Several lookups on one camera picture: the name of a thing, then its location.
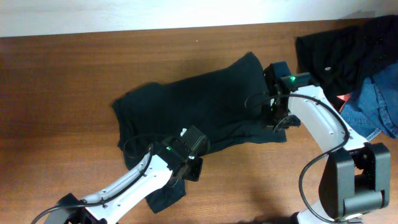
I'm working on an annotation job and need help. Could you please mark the dark green cloth garment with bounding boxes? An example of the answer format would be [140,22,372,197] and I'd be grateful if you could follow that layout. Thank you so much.
[111,51,287,215]

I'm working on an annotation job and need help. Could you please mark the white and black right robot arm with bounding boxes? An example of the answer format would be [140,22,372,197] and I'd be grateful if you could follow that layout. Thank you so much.
[261,62,391,224]

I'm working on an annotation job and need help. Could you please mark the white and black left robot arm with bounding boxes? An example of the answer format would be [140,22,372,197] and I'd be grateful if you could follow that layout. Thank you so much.
[37,126,210,224]

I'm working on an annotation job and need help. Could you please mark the blue denim jeans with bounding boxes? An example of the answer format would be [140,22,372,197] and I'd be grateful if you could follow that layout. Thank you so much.
[341,63,397,141]

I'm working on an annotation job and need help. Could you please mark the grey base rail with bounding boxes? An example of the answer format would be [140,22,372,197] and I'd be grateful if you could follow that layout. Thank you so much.
[344,217,364,224]

